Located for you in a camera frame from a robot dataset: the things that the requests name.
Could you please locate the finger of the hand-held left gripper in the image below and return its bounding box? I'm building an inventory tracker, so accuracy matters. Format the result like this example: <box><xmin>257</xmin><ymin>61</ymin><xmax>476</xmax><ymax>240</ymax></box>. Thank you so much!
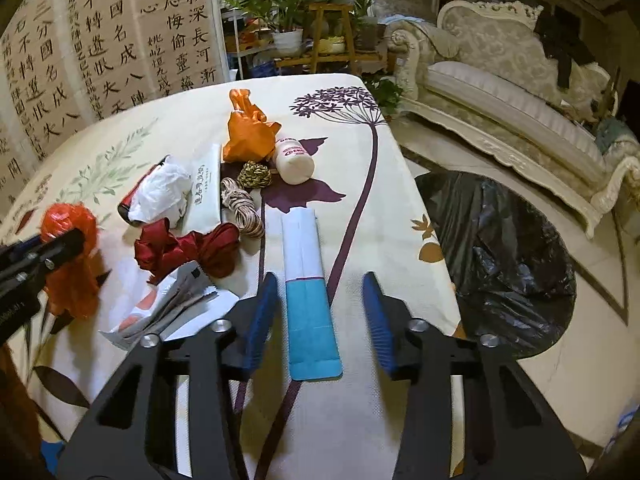
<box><xmin>0</xmin><ymin>236</ymin><xmax>47</xmax><ymax>262</ymax></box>
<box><xmin>0</xmin><ymin>230</ymin><xmax>86</xmax><ymax>292</ymax></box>

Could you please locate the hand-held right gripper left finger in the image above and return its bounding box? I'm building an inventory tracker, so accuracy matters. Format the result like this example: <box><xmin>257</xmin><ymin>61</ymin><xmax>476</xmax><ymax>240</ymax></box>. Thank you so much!
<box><xmin>56</xmin><ymin>271</ymin><xmax>281</xmax><ymax>480</ymax></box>

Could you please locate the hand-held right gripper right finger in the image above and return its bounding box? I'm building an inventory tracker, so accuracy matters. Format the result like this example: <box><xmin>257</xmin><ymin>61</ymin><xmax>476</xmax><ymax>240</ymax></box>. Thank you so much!
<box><xmin>361</xmin><ymin>271</ymin><xmax>588</xmax><ymax>480</ymax></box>

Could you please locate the red plastic bag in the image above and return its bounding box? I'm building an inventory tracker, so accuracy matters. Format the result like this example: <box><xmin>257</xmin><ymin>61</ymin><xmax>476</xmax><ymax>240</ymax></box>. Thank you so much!
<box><xmin>39</xmin><ymin>202</ymin><xmax>101</xmax><ymax>319</ymax></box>

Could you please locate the blue and white packet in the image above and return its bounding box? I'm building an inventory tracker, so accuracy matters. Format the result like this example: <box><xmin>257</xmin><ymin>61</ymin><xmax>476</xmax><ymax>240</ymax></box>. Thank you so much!
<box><xmin>280</xmin><ymin>210</ymin><xmax>343</xmax><ymax>381</ymax></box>

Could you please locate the beige twine coil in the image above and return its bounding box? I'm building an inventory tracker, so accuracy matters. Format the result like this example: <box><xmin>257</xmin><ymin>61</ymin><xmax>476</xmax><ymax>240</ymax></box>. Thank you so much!
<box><xmin>220</xmin><ymin>177</ymin><xmax>265</xmax><ymax>239</ymax></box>

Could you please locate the black trash bag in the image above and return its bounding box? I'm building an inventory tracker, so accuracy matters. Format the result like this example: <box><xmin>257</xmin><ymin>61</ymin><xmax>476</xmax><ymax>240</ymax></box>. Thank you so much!
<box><xmin>414</xmin><ymin>170</ymin><xmax>578</xmax><ymax>361</ymax></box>

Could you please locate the orange plastic bag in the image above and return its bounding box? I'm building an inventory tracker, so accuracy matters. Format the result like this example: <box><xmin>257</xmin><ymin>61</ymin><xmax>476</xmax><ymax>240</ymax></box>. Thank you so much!
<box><xmin>221</xmin><ymin>88</ymin><xmax>282</xmax><ymax>163</ymax></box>

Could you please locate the black and red tube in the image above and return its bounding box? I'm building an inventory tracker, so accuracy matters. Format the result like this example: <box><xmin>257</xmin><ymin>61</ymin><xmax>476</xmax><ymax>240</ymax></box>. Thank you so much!
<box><xmin>117</xmin><ymin>157</ymin><xmax>168</xmax><ymax>223</ymax></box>

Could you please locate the torn white foil wrapper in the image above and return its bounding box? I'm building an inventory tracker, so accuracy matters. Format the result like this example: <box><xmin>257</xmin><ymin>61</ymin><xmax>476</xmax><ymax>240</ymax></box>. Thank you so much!
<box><xmin>97</xmin><ymin>262</ymin><xmax>241</xmax><ymax>352</ymax></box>

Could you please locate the dark red ribbon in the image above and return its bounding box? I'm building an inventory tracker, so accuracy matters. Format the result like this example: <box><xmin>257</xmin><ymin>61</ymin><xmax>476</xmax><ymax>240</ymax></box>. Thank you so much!
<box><xmin>134</xmin><ymin>220</ymin><xmax>242</xmax><ymax>283</ymax></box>

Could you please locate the crumpled white plastic bag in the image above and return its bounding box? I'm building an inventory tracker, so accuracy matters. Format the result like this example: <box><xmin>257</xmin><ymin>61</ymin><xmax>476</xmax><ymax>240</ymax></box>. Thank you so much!
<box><xmin>130</xmin><ymin>155</ymin><xmax>193</xmax><ymax>228</ymax></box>

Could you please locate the white paper sleeve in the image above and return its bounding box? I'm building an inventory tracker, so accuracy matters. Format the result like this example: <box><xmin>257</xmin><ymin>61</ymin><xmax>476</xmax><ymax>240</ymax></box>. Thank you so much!
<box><xmin>177</xmin><ymin>142</ymin><xmax>223</xmax><ymax>233</ymax></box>

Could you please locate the white plastic bottle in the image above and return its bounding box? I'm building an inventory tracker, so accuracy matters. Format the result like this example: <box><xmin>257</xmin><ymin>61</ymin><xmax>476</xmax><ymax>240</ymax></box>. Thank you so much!
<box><xmin>274</xmin><ymin>135</ymin><xmax>315</xmax><ymax>184</ymax></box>

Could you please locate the floral tablecloth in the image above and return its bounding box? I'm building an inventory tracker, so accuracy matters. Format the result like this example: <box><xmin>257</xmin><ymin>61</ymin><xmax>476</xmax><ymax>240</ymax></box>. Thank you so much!
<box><xmin>0</xmin><ymin>72</ymin><xmax>466</xmax><ymax>480</ymax></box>

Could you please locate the calligraphy screen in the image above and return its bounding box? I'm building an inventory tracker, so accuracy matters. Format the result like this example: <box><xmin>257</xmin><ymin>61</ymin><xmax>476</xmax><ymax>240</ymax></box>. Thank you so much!
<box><xmin>0</xmin><ymin>0</ymin><xmax>226</xmax><ymax>216</ymax></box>

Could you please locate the small green floor plant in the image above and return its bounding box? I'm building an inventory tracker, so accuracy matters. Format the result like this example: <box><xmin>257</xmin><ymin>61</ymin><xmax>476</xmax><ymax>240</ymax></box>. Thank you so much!
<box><xmin>365</xmin><ymin>75</ymin><xmax>403</xmax><ymax>113</ymax></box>

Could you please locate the cream ornate sofa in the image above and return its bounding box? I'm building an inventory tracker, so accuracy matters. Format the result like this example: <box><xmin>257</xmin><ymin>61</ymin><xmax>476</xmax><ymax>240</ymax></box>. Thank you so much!
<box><xmin>385</xmin><ymin>0</ymin><xmax>640</xmax><ymax>238</ymax></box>

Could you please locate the white metal rack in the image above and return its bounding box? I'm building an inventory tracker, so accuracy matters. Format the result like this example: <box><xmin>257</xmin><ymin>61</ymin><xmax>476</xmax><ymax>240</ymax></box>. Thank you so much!
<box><xmin>220</xmin><ymin>7</ymin><xmax>273</xmax><ymax>81</ymax></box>

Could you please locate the white flower pot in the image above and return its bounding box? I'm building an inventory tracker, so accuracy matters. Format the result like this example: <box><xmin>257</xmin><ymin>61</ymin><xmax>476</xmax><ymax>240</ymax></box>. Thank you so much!
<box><xmin>271</xmin><ymin>28</ymin><xmax>304</xmax><ymax>57</ymax></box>

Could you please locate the teal cushion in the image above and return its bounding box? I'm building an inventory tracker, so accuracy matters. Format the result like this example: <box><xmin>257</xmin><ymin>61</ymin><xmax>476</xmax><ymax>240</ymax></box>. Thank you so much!
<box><xmin>595</xmin><ymin>117</ymin><xmax>640</xmax><ymax>156</ymax></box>

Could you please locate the wooden stool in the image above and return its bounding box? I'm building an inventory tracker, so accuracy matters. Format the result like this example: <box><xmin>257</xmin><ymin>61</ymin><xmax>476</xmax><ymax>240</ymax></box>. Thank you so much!
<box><xmin>307</xmin><ymin>2</ymin><xmax>357</xmax><ymax>75</ymax></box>

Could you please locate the black cloth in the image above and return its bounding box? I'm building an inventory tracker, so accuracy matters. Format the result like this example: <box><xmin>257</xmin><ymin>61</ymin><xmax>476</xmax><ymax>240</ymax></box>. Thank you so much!
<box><xmin>532</xmin><ymin>10</ymin><xmax>598</xmax><ymax>88</ymax></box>

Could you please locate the dark jute rope ball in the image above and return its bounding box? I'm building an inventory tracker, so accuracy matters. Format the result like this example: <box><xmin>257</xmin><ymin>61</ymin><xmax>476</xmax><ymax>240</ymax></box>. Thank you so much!
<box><xmin>237</xmin><ymin>161</ymin><xmax>272</xmax><ymax>190</ymax></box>

